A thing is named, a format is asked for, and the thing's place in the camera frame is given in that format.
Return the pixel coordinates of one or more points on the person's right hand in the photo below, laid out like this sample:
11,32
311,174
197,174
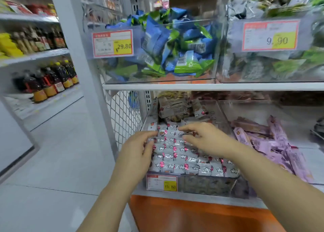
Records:
210,140

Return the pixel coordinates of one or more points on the person's left hand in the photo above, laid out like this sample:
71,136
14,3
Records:
134,158

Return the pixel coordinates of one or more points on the person's right thumb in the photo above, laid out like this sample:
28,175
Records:
189,140

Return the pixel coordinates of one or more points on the person's left fingers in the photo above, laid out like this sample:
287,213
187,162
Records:
151,144

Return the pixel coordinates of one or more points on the person's left forearm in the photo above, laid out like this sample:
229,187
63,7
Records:
108,204

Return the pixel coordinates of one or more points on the person's right forearm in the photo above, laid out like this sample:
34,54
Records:
278,188

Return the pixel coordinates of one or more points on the clear plastic bin with white packets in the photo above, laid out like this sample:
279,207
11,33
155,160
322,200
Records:
192,151

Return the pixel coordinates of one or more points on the rows of white pink snack packets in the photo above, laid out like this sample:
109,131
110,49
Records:
187,153

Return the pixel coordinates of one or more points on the pile of beige snack packets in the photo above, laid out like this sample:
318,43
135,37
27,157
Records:
177,108

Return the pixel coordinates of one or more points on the small red yellow price tag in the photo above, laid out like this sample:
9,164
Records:
162,183

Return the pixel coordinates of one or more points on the white metal shelf rack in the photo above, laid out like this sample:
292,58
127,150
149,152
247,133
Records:
215,87

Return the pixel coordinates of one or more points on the orange shelf base panel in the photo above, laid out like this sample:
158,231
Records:
202,216

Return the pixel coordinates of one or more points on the pile of purple snack packets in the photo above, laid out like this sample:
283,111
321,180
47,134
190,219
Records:
273,143

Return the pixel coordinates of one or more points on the clear plastic bin with blue packets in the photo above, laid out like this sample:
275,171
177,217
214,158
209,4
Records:
162,52

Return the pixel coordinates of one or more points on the pile of blue green snack packets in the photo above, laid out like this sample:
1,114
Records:
174,47

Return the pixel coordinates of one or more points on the clear plastic bin with purple packets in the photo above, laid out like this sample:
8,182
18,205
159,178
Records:
286,138

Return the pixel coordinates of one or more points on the row of dark sauce bottles, yellow labels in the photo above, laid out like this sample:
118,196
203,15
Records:
46,81

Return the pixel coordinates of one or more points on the clear plastic bin with grey packets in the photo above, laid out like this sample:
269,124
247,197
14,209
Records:
273,44

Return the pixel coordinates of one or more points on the large red yellow price tag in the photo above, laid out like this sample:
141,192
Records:
270,35

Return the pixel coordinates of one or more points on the pile of grey green snack packets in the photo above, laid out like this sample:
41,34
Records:
276,34

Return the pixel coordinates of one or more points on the white side shelf unit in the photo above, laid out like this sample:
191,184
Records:
33,57

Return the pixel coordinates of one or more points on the row of brown bottles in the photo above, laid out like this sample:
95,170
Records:
38,41

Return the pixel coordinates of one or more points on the stack of yellow packets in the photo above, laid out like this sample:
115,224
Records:
8,46

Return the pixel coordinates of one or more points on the row of red packets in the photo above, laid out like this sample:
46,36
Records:
30,8

